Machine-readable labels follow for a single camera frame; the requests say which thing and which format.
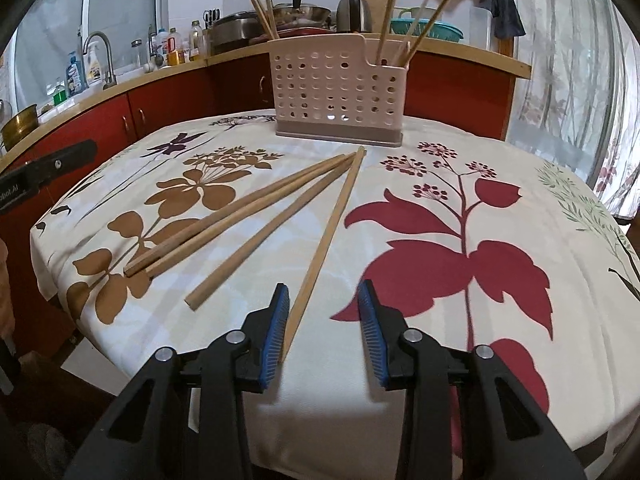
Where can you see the floral tablecloth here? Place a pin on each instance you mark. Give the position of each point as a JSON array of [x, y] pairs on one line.
[[450, 200]]

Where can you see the person's left forearm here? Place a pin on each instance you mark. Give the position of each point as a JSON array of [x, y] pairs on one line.
[[4, 280]]

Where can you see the pink perforated utensil holder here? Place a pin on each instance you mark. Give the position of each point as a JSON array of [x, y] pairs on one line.
[[340, 95]]

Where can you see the small green bottle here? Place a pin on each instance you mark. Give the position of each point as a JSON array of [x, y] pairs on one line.
[[59, 95]]

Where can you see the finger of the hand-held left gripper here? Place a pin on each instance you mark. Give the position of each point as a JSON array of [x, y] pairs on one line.
[[60, 162]]

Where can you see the green mug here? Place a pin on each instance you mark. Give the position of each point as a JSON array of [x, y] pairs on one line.
[[417, 11]]

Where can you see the clear plastic pitcher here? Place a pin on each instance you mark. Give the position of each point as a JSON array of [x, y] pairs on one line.
[[481, 30]]

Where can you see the steel wok with lid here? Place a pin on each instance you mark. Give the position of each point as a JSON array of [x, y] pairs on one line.
[[310, 12]]

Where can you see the brass pot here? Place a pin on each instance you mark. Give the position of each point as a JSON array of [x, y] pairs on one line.
[[20, 127]]

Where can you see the wooden chopstick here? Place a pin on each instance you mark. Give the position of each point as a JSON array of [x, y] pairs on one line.
[[432, 24], [260, 241], [269, 10], [250, 218], [175, 245], [388, 10], [268, 17], [330, 234], [261, 16], [417, 22]]

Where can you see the blue dish soap bottle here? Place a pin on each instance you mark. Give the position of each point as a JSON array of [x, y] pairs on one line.
[[74, 77]]

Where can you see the steel kitchen faucet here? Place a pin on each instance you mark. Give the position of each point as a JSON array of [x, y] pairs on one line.
[[109, 60]]

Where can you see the glass jar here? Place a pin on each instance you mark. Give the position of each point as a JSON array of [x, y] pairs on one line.
[[136, 55]]

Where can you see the white spray bottle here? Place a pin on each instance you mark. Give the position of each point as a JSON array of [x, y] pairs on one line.
[[93, 67]]

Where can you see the cooking oil bottle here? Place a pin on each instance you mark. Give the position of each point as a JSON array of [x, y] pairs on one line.
[[196, 42]]

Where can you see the steel electric kettle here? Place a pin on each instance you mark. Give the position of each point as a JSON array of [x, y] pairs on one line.
[[352, 12]]

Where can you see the teal plastic colander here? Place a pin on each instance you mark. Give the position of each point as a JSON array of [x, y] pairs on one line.
[[442, 30]]

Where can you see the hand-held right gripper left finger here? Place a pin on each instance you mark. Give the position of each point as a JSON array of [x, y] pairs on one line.
[[277, 330]]

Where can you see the wooden cutting board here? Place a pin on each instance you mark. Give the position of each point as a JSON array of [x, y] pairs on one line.
[[376, 10]]

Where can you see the patterned sheer curtain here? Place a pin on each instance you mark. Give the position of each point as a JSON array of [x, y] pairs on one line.
[[560, 60]]

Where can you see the sliding window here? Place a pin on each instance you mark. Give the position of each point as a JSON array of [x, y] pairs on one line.
[[120, 10]]

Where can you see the red induction cooker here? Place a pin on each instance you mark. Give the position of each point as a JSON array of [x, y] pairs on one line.
[[305, 32]]

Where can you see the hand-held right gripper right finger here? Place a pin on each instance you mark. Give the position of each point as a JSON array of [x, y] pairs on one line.
[[372, 330]]

